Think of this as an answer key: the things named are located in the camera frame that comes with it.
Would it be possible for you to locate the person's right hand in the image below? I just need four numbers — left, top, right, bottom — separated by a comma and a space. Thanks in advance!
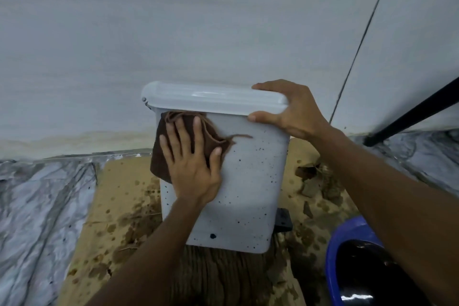
247, 79, 331, 142

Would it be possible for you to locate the person's right forearm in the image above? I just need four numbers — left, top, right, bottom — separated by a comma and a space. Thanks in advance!
309, 123, 459, 306

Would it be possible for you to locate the black pole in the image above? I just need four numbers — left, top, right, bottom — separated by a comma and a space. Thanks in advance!
363, 76, 459, 147

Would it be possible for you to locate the person's left forearm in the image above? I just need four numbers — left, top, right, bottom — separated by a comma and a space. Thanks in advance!
84, 197, 207, 306

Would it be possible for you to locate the brown ribbed mat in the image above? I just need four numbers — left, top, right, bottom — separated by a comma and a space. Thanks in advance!
169, 233, 298, 306

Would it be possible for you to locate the white speckled pedal bin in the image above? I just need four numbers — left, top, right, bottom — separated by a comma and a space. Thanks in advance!
141, 81, 294, 254

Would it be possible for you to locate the brown cleaning cloth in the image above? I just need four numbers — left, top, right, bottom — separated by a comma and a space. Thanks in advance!
150, 111, 253, 184

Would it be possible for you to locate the blue plastic basin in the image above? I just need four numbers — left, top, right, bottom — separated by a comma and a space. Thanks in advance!
325, 216, 434, 306

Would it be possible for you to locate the person's left hand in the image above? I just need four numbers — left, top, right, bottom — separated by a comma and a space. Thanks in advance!
159, 116, 223, 207

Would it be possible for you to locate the stained tan cardboard sheet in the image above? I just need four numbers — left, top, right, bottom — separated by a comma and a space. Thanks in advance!
57, 137, 360, 306

